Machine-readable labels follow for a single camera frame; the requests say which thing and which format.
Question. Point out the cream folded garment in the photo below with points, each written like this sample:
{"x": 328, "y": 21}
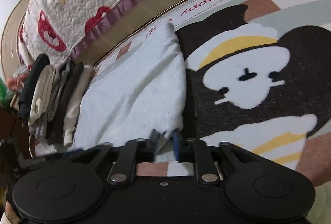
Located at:
{"x": 44, "y": 94}

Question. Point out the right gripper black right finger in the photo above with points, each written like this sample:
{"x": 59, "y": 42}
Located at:
{"x": 197, "y": 152}

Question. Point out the checkered cartoon monkey rug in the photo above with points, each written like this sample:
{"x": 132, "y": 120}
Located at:
{"x": 257, "y": 76}

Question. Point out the grey pink plush toy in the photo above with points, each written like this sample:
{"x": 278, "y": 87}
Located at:
{"x": 15, "y": 83}

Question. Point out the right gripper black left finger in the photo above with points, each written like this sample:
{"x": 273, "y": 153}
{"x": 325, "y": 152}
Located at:
{"x": 132, "y": 153}

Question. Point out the grey folded garments stack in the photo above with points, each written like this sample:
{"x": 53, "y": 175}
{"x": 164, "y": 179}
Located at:
{"x": 57, "y": 123}

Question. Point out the white terry cloth garment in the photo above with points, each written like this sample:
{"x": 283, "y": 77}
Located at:
{"x": 140, "y": 92}

